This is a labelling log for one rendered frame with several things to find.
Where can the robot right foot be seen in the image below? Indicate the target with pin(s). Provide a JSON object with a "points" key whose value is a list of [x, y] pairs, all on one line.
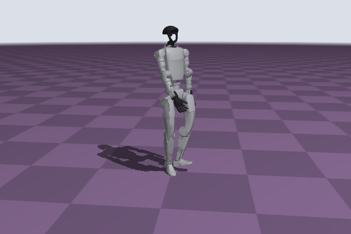
{"points": [[170, 170]]}

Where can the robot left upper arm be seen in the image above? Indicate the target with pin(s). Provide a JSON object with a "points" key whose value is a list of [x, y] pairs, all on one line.
{"points": [[187, 72]]}

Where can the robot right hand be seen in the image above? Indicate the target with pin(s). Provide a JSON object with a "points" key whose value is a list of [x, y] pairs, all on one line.
{"points": [[178, 103]]}

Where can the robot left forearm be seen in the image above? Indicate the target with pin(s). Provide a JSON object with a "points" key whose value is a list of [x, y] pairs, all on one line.
{"points": [[188, 85]]}

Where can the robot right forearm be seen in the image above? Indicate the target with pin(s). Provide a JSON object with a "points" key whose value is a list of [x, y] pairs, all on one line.
{"points": [[168, 84]]}

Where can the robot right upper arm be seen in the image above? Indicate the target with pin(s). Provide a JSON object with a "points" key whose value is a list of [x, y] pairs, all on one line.
{"points": [[159, 56]]}

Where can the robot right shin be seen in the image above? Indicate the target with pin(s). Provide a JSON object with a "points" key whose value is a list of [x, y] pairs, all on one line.
{"points": [[169, 148]]}

